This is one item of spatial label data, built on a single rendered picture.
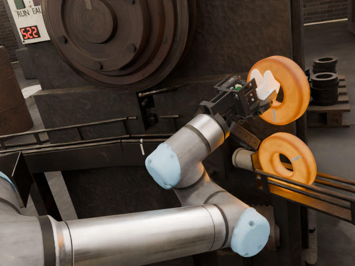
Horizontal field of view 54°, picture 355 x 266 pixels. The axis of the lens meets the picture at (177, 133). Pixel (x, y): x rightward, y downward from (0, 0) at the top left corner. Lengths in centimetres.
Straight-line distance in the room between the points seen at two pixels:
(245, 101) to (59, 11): 59
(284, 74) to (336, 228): 116
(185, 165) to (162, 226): 16
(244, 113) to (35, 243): 45
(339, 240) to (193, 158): 122
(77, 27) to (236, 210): 66
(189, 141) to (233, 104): 13
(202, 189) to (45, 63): 95
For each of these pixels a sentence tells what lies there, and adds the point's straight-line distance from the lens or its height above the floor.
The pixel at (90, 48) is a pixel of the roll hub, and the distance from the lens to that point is 103.
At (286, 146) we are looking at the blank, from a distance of 87.
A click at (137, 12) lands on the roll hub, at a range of 93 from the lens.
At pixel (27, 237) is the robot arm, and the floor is 94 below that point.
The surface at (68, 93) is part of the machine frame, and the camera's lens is 135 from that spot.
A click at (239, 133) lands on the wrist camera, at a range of 73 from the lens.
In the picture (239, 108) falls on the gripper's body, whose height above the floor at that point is 92.
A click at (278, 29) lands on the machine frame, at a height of 99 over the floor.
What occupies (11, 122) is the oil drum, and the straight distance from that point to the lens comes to 393.
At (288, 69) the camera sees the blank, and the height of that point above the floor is 96.
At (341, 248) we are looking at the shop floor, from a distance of 173.
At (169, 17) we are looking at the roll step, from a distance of 97.
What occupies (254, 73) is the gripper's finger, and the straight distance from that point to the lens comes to 79.
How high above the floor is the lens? 117
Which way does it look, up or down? 24 degrees down
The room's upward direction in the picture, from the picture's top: 11 degrees counter-clockwise
